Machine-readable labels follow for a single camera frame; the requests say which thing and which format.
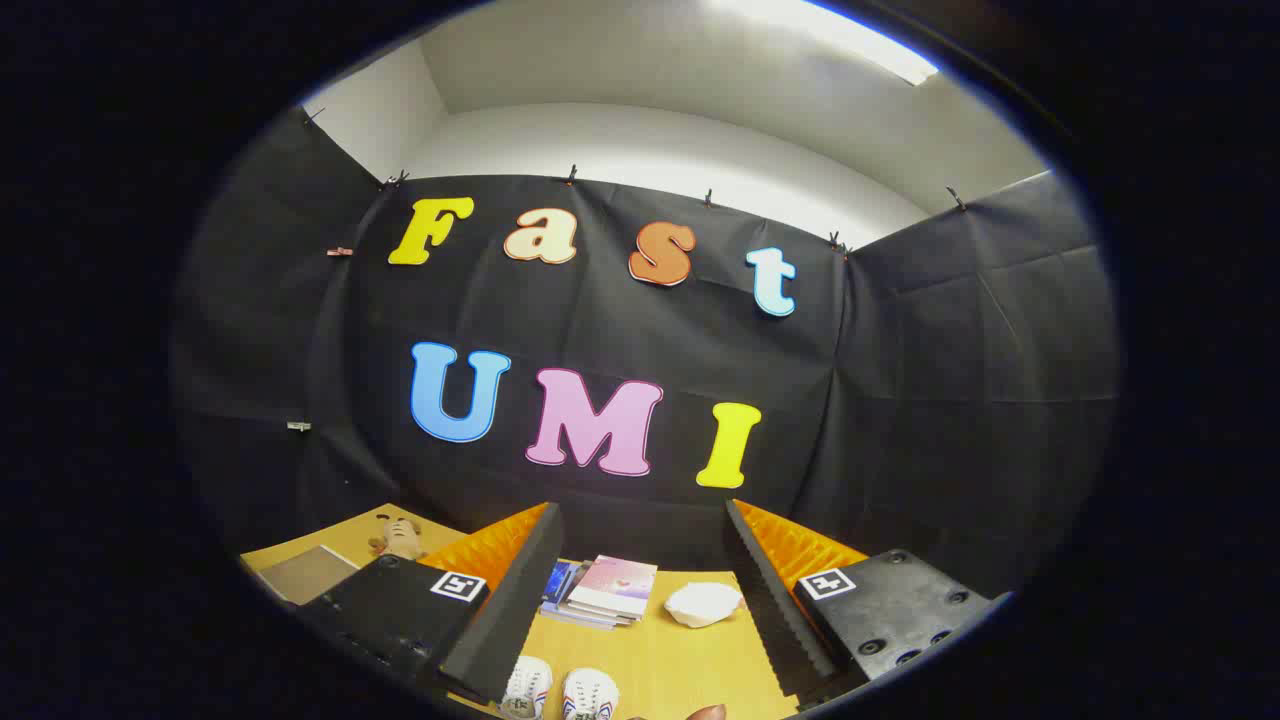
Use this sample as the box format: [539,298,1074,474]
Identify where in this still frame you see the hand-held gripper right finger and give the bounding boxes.
[727,499,1013,707]

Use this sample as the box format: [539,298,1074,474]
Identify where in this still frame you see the ceiling light panel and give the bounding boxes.
[715,0,941,87]

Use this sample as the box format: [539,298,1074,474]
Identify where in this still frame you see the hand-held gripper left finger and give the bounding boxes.
[298,502,564,704]

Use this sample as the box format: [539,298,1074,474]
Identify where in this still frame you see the cream fabric storage box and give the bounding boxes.
[245,545,358,607]

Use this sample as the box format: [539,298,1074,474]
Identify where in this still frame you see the white striped canvas shoe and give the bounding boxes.
[560,667,621,720]
[500,655,554,720]

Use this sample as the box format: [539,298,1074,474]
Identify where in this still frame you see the beige plush toy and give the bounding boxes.
[368,517,426,561]

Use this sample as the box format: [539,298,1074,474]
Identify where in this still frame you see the grey paperback book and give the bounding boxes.
[540,598,641,630]

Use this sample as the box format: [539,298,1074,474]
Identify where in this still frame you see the blue cover book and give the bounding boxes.
[541,560,583,613]

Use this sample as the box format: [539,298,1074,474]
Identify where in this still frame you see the white crumpled cloth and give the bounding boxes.
[664,581,744,629]

